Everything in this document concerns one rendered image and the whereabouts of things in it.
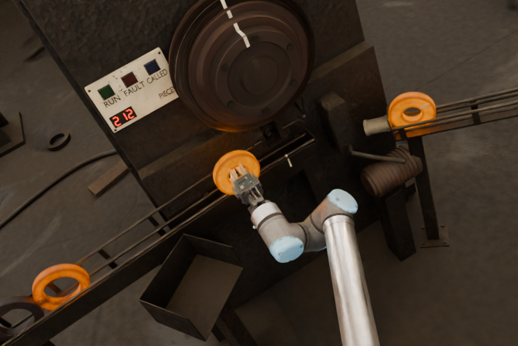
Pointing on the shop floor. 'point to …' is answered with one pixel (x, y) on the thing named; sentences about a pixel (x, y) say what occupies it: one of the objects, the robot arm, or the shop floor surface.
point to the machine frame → (259, 267)
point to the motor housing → (393, 198)
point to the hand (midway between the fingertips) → (234, 169)
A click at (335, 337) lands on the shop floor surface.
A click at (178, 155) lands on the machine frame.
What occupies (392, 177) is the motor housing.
